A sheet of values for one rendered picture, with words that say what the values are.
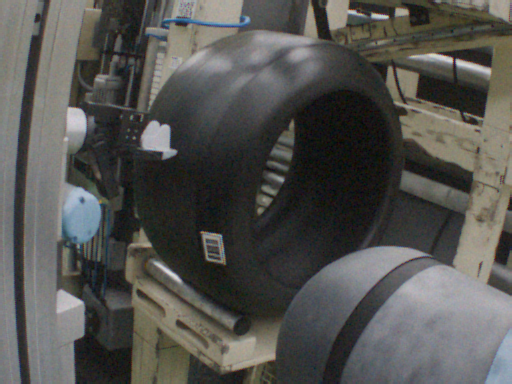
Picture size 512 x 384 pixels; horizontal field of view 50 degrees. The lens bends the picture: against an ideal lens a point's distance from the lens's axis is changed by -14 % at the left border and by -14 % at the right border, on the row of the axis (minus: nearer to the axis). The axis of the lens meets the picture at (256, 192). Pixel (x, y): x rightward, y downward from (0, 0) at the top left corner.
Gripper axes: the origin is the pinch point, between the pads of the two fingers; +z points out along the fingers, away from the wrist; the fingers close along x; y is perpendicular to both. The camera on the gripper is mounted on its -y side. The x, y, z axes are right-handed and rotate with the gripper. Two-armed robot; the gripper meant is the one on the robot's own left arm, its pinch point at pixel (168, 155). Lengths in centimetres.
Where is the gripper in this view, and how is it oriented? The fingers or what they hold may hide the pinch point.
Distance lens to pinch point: 110.9
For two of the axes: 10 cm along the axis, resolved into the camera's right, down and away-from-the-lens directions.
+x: -6.6, -2.9, 6.9
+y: 2.5, -9.6, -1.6
